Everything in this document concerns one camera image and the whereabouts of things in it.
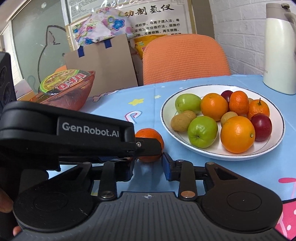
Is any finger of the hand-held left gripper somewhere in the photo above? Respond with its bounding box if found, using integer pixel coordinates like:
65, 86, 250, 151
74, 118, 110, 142
99, 156, 133, 163
135, 137, 162, 158

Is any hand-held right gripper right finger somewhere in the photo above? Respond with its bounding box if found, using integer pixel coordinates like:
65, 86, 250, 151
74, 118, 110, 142
162, 152, 252, 201

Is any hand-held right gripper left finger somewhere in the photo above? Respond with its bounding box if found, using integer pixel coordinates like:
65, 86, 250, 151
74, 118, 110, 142
48, 161, 136, 201

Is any small mandarin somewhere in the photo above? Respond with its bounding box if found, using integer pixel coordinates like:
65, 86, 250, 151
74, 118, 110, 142
229, 91, 249, 116
135, 128, 165, 163

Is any white plate with blue rim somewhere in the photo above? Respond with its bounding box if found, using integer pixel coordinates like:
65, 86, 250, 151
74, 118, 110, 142
160, 85, 285, 161

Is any green jujube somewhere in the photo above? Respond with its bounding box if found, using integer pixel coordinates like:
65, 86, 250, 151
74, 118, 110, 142
175, 93, 202, 114
187, 116, 218, 149

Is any large orange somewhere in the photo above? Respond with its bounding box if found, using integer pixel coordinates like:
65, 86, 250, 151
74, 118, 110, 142
200, 93, 229, 121
220, 116, 256, 154

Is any dark red plum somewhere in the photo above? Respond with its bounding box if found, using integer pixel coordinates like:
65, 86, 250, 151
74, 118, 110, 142
221, 90, 234, 103
250, 113, 273, 142

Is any person's left hand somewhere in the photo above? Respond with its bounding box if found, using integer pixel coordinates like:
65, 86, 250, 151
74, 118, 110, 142
0, 187, 22, 236

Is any blue printed tablecloth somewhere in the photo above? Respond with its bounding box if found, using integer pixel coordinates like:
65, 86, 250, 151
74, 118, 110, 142
46, 74, 296, 241

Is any pink glass bowl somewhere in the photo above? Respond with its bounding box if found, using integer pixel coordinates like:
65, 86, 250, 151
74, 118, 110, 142
29, 71, 96, 111

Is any instant noodle cup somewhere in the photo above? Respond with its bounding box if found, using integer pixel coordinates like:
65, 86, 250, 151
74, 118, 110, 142
39, 70, 90, 95

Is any brown cardboard box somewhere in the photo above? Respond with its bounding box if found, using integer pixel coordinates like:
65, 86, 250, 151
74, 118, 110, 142
64, 33, 139, 98

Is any frosted glass door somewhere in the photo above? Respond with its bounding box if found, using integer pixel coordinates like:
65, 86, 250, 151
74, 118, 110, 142
11, 0, 70, 91

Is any yellow plastic bag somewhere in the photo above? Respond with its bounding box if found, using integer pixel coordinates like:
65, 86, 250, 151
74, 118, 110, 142
134, 35, 162, 58

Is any floral cloth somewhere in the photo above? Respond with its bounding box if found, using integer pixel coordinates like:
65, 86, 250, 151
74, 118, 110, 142
72, 6, 135, 45

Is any white thermos jug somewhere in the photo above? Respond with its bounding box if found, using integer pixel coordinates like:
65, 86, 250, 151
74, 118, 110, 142
263, 3, 296, 95

